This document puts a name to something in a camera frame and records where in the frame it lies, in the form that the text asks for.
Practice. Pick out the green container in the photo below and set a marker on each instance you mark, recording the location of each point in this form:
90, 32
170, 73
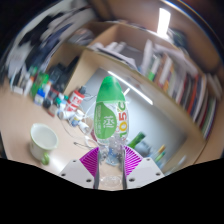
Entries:
40, 83

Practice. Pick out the dark green bottle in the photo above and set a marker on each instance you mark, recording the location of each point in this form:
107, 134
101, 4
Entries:
137, 140

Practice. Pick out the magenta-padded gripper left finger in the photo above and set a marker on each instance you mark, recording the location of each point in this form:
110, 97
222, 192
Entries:
75, 173

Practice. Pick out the under-shelf light bar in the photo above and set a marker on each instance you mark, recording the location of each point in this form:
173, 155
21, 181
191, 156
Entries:
131, 88

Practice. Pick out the small white bottle blue label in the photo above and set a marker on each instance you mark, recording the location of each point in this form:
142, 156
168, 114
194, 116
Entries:
39, 97

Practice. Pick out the red and white canister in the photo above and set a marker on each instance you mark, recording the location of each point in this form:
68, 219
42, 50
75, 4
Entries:
75, 99

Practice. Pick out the ceiling light tube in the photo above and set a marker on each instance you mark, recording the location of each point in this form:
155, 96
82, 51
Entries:
163, 21

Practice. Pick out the clear bottle with green label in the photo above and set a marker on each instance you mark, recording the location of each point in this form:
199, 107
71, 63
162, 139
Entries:
108, 126

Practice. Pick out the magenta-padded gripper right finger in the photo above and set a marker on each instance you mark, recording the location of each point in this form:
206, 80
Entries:
146, 171

